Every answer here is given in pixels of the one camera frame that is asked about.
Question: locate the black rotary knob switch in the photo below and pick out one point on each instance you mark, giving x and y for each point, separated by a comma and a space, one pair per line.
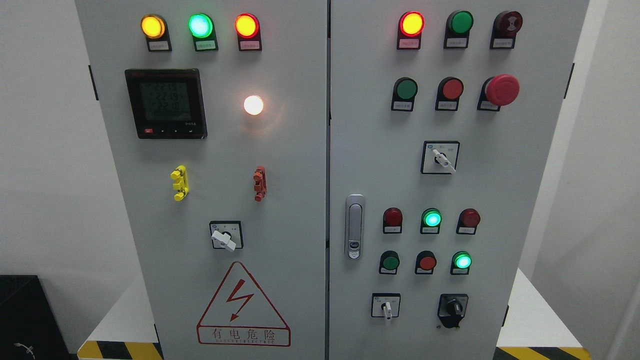
452, 309

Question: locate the grey electrical cabinet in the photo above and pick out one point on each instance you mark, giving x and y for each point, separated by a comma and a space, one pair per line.
326, 74

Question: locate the red terminal connector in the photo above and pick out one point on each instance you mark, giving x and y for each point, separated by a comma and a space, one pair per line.
260, 188

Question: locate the dark red indicator lower left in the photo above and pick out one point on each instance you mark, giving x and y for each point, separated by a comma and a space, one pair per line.
392, 221

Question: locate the white glowing lamp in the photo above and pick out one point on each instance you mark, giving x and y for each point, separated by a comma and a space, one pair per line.
253, 105

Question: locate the green push button lower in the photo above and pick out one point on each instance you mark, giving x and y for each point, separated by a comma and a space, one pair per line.
389, 263

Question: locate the green push button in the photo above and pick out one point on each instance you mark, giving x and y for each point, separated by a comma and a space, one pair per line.
404, 93
389, 263

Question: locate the green lit indicator lower middle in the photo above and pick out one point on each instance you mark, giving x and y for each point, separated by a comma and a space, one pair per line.
431, 221

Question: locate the green push button upper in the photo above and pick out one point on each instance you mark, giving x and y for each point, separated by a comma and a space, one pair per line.
404, 93

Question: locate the red push button lower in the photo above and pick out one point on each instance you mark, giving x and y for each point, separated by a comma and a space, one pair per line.
425, 263

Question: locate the red push button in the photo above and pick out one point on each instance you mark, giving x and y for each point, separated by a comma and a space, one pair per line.
425, 263
448, 94

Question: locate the yellow terminal connector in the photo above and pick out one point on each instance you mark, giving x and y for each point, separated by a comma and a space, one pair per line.
180, 182

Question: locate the red indicator lower right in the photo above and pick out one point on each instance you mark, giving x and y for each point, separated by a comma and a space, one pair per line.
468, 222

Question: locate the red electric hazard warning sticker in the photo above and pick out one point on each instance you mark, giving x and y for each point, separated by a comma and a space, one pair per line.
241, 314

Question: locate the red push button upper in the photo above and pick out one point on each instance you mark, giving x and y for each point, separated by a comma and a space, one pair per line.
448, 94

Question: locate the green illuminated button lower right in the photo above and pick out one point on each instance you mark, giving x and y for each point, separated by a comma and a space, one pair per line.
461, 263

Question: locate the red-ringed yellow indicator light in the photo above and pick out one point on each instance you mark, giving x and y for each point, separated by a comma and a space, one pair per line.
248, 31

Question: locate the black digital power meter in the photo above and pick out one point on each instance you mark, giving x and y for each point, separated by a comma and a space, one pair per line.
167, 103

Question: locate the red lit indicator right door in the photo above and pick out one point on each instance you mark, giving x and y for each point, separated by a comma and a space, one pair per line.
409, 31

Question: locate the green lit indicator light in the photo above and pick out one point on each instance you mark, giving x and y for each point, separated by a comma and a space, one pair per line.
203, 33

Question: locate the red emergency stop button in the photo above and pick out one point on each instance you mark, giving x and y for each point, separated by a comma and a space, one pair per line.
498, 91

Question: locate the green indicator top right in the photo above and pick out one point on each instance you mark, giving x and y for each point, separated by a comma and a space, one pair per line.
457, 29

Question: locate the yellow indicator light top left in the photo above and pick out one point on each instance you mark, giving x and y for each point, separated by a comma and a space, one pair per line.
156, 32

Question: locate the dark red buzzer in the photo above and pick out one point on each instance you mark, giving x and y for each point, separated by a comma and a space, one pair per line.
506, 25

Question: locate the white platform with hazard stripes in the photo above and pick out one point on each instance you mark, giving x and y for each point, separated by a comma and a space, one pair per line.
532, 330

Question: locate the black box bottom left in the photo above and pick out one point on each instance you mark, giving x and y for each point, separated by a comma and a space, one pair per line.
28, 329

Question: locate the silver door handle lock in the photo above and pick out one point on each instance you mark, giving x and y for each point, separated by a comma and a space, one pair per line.
354, 217

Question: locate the white-handle selector switch left door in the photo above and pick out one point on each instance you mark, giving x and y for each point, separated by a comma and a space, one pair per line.
227, 235

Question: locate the white-handle selector switch upper right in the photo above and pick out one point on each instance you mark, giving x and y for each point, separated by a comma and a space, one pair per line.
440, 157

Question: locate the white-handle selector switch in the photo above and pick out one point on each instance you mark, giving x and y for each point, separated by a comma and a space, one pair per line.
385, 305
440, 157

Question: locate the white-handle selector switch lower right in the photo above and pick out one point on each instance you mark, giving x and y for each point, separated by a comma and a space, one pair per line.
385, 305

